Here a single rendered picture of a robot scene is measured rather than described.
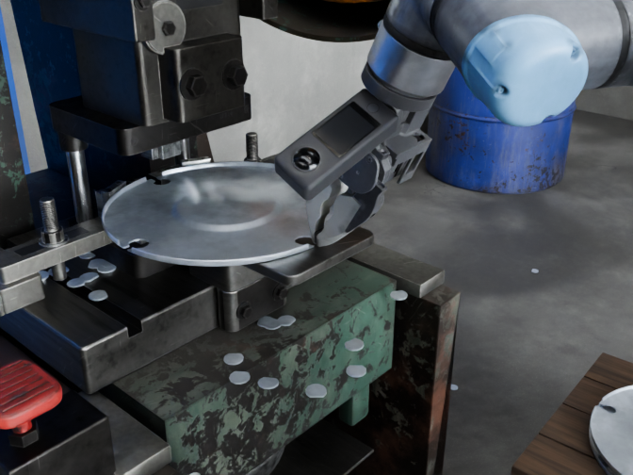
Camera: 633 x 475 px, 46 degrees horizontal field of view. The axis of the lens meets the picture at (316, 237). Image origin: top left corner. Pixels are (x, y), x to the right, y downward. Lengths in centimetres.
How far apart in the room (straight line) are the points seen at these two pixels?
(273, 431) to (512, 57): 57
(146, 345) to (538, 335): 146
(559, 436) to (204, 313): 63
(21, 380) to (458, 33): 45
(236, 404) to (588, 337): 147
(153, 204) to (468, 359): 126
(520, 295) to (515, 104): 181
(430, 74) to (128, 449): 45
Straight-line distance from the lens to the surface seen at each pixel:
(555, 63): 54
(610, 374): 143
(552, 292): 237
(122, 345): 83
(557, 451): 123
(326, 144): 66
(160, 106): 85
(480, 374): 196
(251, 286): 89
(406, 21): 64
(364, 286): 100
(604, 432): 126
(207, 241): 82
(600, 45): 59
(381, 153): 69
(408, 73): 65
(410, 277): 103
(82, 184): 98
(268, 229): 84
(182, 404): 80
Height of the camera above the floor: 114
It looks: 26 degrees down
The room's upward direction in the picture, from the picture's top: straight up
